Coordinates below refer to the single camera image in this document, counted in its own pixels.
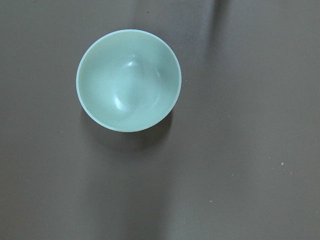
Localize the green bowl far right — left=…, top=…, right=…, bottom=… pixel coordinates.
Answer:
left=75, top=29, right=182, bottom=133

